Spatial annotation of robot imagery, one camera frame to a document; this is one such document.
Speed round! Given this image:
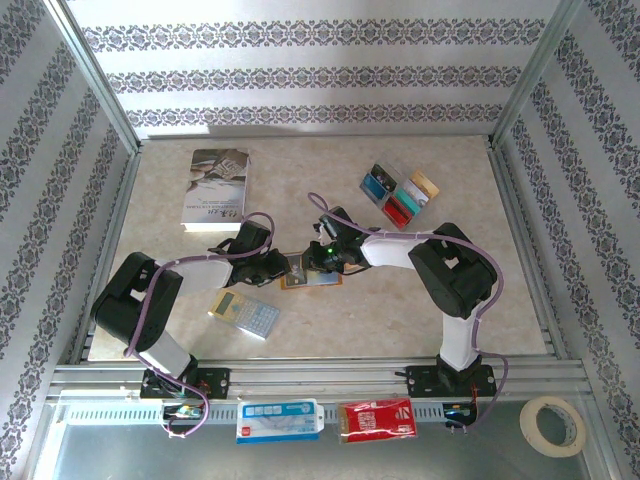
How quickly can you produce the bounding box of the black credit card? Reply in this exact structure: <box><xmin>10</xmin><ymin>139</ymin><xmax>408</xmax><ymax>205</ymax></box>
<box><xmin>287</xmin><ymin>253</ymin><xmax>309</xmax><ymax>287</ymax></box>
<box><xmin>372</xmin><ymin>162</ymin><xmax>397</xmax><ymax>194</ymax></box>

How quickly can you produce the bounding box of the orange card holder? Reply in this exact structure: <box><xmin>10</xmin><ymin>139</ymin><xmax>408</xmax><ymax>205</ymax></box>
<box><xmin>279</xmin><ymin>249</ymin><xmax>345</xmax><ymax>291</ymax></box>

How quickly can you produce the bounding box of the red credit card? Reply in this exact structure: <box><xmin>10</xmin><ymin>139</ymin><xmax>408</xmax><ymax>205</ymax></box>
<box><xmin>385</xmin><ymin>195</ymin><xmax>416</xmax><ymax>226</ymax></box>

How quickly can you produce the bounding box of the blue credit card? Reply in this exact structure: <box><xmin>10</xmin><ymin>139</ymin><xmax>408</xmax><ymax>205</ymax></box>
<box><xmin>359</xmin><ymin>172</ymin><xmax>392</xmax><ymax>204</ymax></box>

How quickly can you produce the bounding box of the teal credit card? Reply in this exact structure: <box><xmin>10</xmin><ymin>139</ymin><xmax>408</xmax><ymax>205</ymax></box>
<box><xmin>394</xmin><ymin>187</ymin><xmax>426</xmax><ymax>214</ymax></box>

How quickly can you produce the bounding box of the white credit card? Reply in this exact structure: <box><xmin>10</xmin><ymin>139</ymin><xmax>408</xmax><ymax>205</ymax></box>
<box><xmin>402</xmin><ymin>178</ymin><xmax>431</xmax><ymax>205</ymax></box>

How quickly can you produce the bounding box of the clear plastic card organiser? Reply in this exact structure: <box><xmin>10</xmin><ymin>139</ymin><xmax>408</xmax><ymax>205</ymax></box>
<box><xmin>358</xmin><ymin>158</ymin><xmax>441</xmax><ymax>232</ymax></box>

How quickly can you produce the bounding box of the gold credit card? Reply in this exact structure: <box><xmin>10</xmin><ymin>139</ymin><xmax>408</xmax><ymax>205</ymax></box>
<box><xmin>410</xmin><ymin>169</ymin><xmax>441</xmax><ymax>199</ymax></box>

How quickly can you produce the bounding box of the gold and silver calculator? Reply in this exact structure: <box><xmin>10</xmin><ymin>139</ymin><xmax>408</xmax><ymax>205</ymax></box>
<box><xmin>207</xmin><ymin>288</ymin><xmax>281</xmax><ymax>341</ymax></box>

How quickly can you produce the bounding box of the paperback book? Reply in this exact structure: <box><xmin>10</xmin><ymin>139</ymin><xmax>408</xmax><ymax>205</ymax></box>
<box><xmin>179</xmin><ymin>147</ymin><xmax>251</xmax><ymax>234</ymax></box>

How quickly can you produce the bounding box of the blue and white packet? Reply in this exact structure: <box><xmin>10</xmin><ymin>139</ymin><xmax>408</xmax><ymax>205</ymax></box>
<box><xmin>235</xmin><ymin>398</ymin><xmax>325</xmax><ymax>445</ymax></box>

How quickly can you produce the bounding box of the small circuit board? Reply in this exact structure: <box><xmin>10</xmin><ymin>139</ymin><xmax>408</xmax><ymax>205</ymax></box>
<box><xmin>162</xmin><ymin>403</ymin><xmax>204</xmax><ymax>420</ymax></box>
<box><xmin>442</xmin><ymin>402</ymin><xmax>479</xmax><ymax>421</ymax></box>

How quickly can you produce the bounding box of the red packet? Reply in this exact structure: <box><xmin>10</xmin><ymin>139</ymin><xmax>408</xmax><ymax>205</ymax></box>
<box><xmin>337</xmin><ymin>397</ymin><xmax>418</xmax><ymax>445</ymax></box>

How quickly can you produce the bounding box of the masking tape roll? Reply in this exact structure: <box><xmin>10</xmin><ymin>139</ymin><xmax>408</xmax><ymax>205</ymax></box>
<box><xmin>518</xmin><ymin>396</ymin><xmax>587</xmax><ymax>459</ymax></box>

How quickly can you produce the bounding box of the aluminium mounting rail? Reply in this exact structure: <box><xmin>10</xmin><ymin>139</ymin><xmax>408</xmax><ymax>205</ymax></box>
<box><xmin>47</xmin><ymin>357</ymin><xmax>586</xmax><ymax>401</ymax></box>

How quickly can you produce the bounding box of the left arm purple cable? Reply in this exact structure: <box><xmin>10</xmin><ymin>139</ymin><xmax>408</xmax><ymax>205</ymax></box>
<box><xmin>124</xmin><ymin>212</ymin><xmax>276</xmax><ymax>440</ymax></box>

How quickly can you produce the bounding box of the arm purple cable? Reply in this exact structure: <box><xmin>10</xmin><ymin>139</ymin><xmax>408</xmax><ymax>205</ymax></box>
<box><xmin>124</xmin><ymin>212</ymin><xmax>276</xmax><ymax>440</ymax></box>
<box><xmin>307</xmin><ymin>192</ymin><xmax>510</xmax><ymax>434</ymax></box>

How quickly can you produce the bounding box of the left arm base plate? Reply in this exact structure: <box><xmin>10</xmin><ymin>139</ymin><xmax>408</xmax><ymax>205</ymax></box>
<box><xmin>139</xmin><ymin>367</ymin><xmax>231</xmax><ymax>401</ymax></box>

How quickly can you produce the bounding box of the aluminium side rail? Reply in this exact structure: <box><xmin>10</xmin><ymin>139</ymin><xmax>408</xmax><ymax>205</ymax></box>
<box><xmin>484</xmin><ymin>137</ymin><xmax>571</xmax><ymax>361</ymax></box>
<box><xmin>69</xmin><ymin>144</ymin><xmax>144</xmax><ymax>364</ymax></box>

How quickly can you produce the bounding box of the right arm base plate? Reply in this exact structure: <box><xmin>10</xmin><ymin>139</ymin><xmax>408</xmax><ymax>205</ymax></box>
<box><xmin>403</xmin><ymin>364</ymin><xmax>499</xmax><ymax>399</ymax></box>

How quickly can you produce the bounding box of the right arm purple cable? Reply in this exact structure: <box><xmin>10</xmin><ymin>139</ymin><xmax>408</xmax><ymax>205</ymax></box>
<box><xmin>307</xmin><ymin>192</ymin><xmax>510</xmax><ymax>434</ymax></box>

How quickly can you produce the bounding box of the white perforated cable duct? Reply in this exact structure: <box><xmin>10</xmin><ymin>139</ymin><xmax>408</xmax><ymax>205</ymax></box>
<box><xmin>64</xmin><ymin>402</ymin><xmax>481</xmax><ymax>426</ymax></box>

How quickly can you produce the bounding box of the aluminium frame post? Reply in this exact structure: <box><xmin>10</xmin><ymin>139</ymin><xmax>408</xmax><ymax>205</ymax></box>
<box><xmin>489</xmin><ymin>0</ymin><xmax>591</xmax><ymax>149</ymax></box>
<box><xmin>42</xmin><ymin>0</ymin><xmax>141</xmax><ymax>154</ymax></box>

